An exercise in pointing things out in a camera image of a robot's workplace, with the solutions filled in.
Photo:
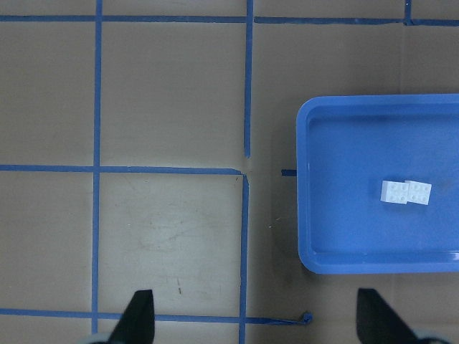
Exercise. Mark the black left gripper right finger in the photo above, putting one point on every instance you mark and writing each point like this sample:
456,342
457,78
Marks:
377,322

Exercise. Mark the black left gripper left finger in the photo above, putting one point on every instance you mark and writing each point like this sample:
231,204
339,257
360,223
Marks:
137,323

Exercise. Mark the brown paper table cover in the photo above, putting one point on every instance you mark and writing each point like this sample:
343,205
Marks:
151,145

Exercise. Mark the blue plastic tray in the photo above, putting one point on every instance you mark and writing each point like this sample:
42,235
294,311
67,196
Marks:
346,146

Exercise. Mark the white block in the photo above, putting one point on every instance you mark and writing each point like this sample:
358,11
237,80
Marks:
394,192
418,192

